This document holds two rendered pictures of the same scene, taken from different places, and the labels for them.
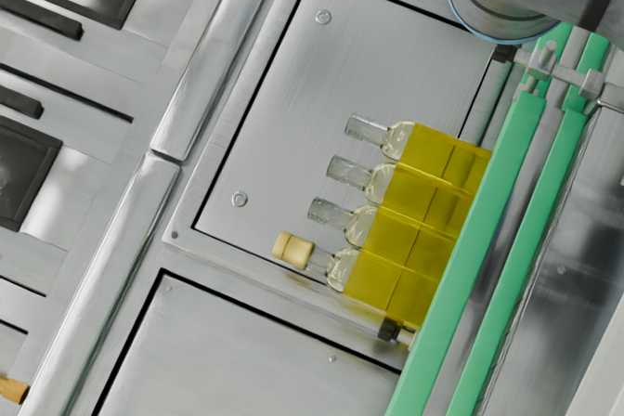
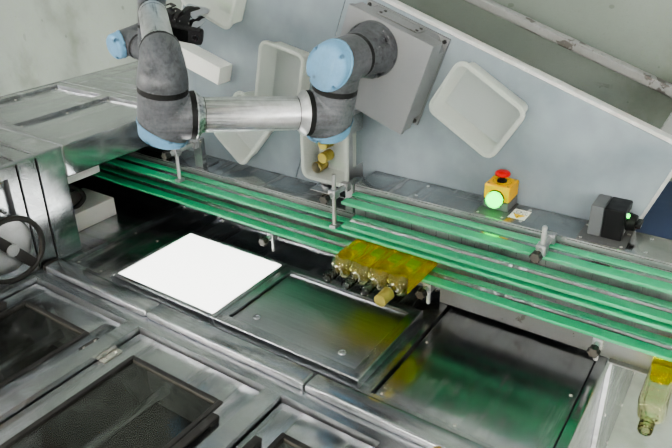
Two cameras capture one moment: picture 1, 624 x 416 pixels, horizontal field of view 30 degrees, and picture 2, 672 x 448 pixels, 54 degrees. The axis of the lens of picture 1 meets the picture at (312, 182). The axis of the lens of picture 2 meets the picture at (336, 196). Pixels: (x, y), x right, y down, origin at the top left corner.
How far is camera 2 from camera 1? 1.50 m
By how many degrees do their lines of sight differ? 64
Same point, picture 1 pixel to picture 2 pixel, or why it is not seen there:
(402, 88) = (302, 299)
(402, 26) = (272, 295)
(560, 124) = (357, 197)
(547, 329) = (438, 199)
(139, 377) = (431, 409)
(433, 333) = (436, 225)
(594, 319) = (435, 192)
